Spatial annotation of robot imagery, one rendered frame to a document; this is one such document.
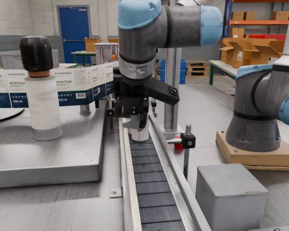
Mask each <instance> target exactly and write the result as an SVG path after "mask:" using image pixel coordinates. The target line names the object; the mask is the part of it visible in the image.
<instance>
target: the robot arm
mask: <svg viewBox="0 0 289 231"><path fill-rule="evenodd" d="M222 1H223V0H179V1H178V2H177V3H176V4H175V5H174V6H162V5H161V0H119V2H118V19H117V26H118V51H119V52H118V58H119V67H113V85H114V108H115V118H119V117H122V118H126V119H130V120H129V121H127V122H124V123H123V124H122V127H124V128H130V129H137V131H138V132H140V131H142V130H143V129H144V128H145V126H146V122H147V113H148V112H149V97H152V98H154V99H157V100H159V101H161V102H164V103H166V104H169V105H172V106H174V105H175V104H176V103H177V102H178V101H179V100H180V98H179V94H178V90H177V88H175V87H173V86H171V85H169V84H167V83H165V82H162V81H160V80H158V79H156V78H153V77H152V73H153V70H154V63H155V55H156V48H188V47H199V48H202V47H206V46H213V45H215V44H216V43H217V42H218V40H219V39H220V36H221V33H222V14H221V12H220V10H219V9H218V8H217V6H218V5H219V4H220V3H221V2H222ZM235 81H236V84H235V97H234V109H233V117H232V119H231V122H230V124H229V126H228V129H227V131H226V137H225V140H226V142H227V143H228V144H229V145H231V146H233V147H235V148H238V149H241V150H245V151H251V152H271V151H275V150H277V149H279V148H280V143H281V137H280V132H279V128H278V123H277V120H279V121H282V122H283V123H284V124H287V125H289V25H288V30H287V35H286V40H285V44H284V49H283V55H282V56H281V57H280V58H279V59H278V60H276V61H275V62H274V63H273V64H265V65H252V66H241V67H240V68H239V69H238V70H237V75H236V79H235Z"/></svg>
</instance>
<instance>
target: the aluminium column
mask: <svg viewBox="0 0 289 231"><path fill-rule="evenodd" d="M178 1H179V0H169V2H168V3H167V6H174V5H175V4H176V3H177V2H178ZM180 61H181V48H166V66H165V83H167V84H169V85H171V86H173V87H175V88H177V90H178V93H179V80H180ZM177 127H178V102H177V103H176V104H175V105H174V106H172V105H169V104H166V103H164V128H165V130H166V131H177Z"/></svg>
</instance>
